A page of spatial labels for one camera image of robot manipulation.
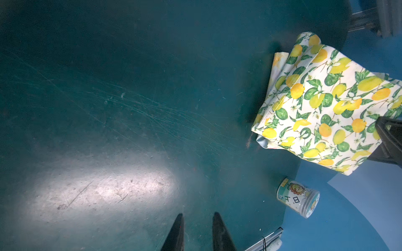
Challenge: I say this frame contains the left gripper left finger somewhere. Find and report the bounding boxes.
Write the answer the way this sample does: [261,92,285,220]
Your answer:
[161,213,184,251]

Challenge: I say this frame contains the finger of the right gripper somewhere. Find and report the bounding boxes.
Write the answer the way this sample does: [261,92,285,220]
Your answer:
[368,116,402,168]

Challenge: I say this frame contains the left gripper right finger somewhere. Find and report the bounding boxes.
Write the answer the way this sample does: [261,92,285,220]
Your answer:
[212,212,237,251]

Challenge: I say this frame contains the lemon print skirt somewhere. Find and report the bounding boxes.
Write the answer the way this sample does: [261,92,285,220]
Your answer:
[251,32,402,175]

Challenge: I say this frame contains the pastel floral skirt pink flowers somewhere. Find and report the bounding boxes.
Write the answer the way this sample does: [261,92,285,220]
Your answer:
[256,52,289,149]

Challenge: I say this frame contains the tape roll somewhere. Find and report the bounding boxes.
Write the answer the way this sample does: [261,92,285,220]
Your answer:
[276,178,320,219]

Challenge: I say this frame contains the aluminium frame back rail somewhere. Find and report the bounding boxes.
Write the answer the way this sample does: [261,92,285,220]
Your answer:
[348,0,402,38]

